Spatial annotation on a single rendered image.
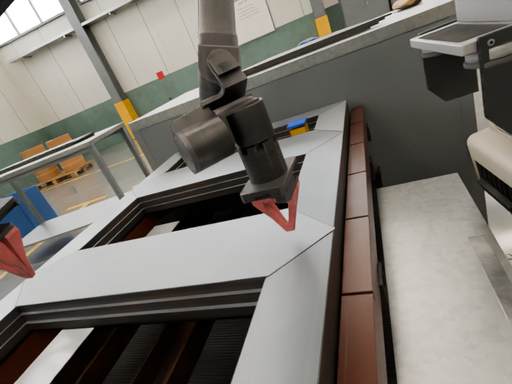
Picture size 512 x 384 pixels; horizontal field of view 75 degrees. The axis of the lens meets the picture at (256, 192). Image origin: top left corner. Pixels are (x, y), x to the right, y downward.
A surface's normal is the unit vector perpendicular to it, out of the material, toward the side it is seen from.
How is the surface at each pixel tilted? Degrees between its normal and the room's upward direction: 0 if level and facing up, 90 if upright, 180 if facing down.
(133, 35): 90
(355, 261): 0
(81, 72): 90
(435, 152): 90
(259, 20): 90
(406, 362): 0
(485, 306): 0
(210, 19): 46
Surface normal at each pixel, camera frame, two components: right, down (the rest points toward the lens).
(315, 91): -0.26, 0.48
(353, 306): -0.36, -0.85
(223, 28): 0.17, -0.57
